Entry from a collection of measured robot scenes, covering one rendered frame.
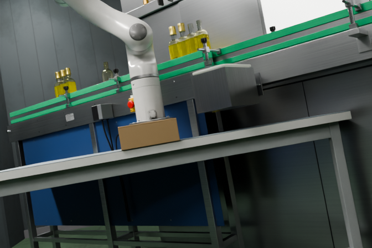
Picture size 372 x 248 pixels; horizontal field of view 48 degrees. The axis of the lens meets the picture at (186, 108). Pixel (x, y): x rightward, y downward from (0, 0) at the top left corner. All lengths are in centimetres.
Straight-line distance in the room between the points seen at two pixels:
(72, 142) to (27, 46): 230
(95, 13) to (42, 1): 309
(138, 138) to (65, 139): 113
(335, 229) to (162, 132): 91
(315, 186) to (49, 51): 340
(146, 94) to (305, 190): 87
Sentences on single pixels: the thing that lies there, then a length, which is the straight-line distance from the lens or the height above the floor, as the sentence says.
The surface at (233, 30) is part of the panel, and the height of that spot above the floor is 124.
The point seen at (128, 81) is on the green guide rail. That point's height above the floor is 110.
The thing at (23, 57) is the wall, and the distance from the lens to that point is 479.
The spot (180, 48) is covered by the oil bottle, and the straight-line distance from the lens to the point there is 215.
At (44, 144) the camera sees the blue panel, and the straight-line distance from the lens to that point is 291.
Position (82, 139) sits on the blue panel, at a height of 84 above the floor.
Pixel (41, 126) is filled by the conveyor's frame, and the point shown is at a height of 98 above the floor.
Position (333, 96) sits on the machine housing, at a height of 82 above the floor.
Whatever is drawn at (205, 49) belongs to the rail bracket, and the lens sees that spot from 188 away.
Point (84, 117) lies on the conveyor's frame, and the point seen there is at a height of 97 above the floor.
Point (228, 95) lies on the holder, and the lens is 161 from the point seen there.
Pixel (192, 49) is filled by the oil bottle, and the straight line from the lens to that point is 210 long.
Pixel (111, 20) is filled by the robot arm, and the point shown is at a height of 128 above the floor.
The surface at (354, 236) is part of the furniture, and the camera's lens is 188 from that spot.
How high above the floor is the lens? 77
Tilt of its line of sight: 3 degrees up
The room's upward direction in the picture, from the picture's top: 10 degrees counter-clockwise
